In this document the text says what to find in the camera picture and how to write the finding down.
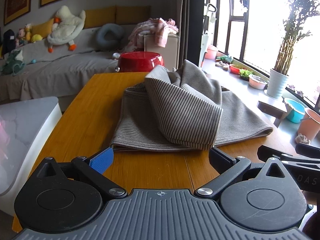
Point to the blue plastic basin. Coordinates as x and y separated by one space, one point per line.
295 112

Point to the peach plastic bucket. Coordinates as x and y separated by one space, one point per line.
308 126

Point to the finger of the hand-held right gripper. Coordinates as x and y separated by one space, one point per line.
267 151
308 150

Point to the green seedling tray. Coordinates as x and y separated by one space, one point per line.
246 74

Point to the green dinosaur plush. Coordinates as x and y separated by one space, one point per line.
12 62

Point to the small yellow doll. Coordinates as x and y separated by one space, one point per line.
28 31

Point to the white goose plush toy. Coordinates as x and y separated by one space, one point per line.
65 27

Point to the pink patterned blanket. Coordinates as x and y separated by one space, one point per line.
160 30

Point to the grey striped knit garment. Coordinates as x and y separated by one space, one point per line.
175 110

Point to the small beige toy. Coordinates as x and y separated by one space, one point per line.
302 138

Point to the potted palm white pot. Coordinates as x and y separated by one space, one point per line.
276 85

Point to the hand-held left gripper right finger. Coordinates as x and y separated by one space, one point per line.
220 158

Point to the black backpack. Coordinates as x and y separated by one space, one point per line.
8 42

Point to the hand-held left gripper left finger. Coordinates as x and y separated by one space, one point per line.
102 160

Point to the grey-blue neck pillow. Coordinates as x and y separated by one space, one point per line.
102 37

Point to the yellow throw pillow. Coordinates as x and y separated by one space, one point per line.
41 28

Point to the small pink doll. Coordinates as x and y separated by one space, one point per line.
20 36

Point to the black window frame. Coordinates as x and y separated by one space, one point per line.
246 30

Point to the red glossy stool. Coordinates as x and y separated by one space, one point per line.
140 61

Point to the small beige sandals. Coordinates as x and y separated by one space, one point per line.
222 65

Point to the small grey stool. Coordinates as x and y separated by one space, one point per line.
271 106

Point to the small pink basin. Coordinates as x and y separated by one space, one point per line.
211 53

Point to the brown curtain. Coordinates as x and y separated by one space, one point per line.
190 17

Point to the beige sofa armrest box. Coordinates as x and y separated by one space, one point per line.
172 52

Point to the red plastic bowl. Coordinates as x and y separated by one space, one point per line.
236 69

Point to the mustard yellow back cushion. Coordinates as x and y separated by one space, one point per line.
132 15
100 17

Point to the white marble coffee table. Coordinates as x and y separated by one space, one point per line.
30 120

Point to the grey covered sofa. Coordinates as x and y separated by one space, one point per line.
62 67

